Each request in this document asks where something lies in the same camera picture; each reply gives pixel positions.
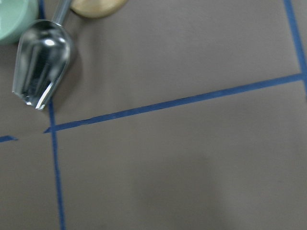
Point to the large metal scoop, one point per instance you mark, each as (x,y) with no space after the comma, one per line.
(45,52)

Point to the wooden mug tree stand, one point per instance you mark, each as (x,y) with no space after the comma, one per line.
(96,8)

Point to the green bowl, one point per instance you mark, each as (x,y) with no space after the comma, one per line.
(15,17)

